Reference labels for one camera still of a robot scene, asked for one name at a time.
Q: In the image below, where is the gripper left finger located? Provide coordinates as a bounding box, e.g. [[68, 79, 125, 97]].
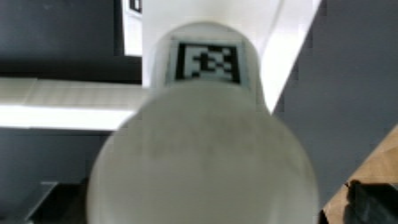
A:
[[0, 180, 87, 224]]

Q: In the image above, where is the white lamp base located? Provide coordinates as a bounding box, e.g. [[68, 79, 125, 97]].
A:
[[121, 0, 322, 111]]

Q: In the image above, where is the white border frame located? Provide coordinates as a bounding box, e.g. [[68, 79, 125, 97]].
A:
[[0, 77, 148, 131]]

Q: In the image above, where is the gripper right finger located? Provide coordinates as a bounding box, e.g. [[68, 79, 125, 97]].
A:
[[343, 180, 398, 224]]

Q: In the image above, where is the white lamp bulb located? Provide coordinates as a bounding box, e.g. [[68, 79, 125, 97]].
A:
[[87, 22, 320, 224]]

